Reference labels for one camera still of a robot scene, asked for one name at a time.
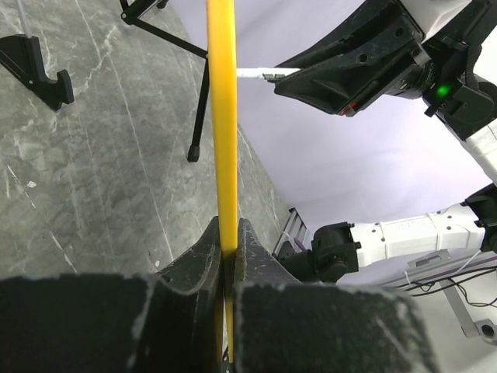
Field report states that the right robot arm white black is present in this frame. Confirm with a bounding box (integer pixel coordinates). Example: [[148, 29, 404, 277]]
[[273, 1, 496, 283]]

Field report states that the yellow framed whiteboard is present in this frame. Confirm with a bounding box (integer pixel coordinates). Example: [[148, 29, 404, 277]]
[[206, 0, 238, 364]]

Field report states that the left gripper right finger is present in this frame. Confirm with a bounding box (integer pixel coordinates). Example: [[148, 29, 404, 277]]
[[233, 218, 439, 372]]

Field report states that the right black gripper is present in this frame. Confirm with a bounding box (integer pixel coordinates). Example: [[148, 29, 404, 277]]
[[274, 1, 468, 116]]

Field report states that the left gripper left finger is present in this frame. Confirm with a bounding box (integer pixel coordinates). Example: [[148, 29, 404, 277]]
[[1, 219, 222, 372]]

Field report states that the white whiteboard marker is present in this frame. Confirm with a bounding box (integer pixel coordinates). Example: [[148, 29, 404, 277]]
[[236, 68, 300, 81]]

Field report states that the black music stand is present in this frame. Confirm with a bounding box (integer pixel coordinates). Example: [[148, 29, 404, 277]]
[[120, 1, 210, 163]]

